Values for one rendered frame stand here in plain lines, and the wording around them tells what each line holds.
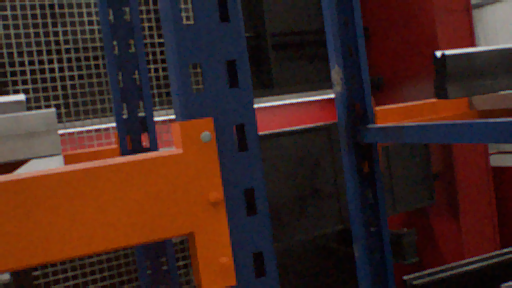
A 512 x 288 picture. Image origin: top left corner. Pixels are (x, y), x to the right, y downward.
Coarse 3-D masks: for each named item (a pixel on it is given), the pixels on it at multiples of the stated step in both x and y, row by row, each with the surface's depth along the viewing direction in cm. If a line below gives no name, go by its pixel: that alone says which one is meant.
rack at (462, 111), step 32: (352, 0) 93; (352, 32) 96; (352, 64) 96; (352, 96) 96; (480, 96) 98; (352, 128) 94; (384, 128) 85; (416, 128) 77; (448, 128) 71; (480, 128) 66; (352, 160) 93; (352, 192) 94; (352, 224) 95; (384, 224) 95; (384, 256) 98
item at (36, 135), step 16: (16, 96) 79; (0, 112) 76; (16, 112) 77; (32, 112) 71; (48, 112) 72; (0, 128) 70; (16, 128) 70; (32, 128) 71; (48, 128) 72; (0, 144) 70; (16, 144) 70; (32, 144) 71; (48, 144) 72; (0, 160) 70; (16, 160) 71
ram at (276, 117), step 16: (256, 112) 266; (272, 112) 270; (288, 112) 274; (304, 112) 279; (320, 112) 283; (96, 128) 229; (112, 128) 233; (272, 128) 270; (288, 128) 274; (64, 144) 223; (96, 144) 229; (112, 144) 232; (144, 144) 239; (160, 144) 243
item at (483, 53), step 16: (480, 48) 79; (496, 48) 79; (432, 64) 79; (448, 64) 77; (464, 64) 78; (480, 64) 79; (496, 64) 80; (448, 80) 78; (464, 80) 78; (480, 80) 79; (496, 80) 80; (448, 96) 77; (464, 96) 78
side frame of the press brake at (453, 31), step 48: (384, 0) 271; (432, 0) 246; (384, 48) 276; (432, 48) 250; (384, 96) 282; (432, 96) 254; (432, 144) 258; (480, 144) 258; (480, 192) 258; (432, 240) 267; (480, 240) 257
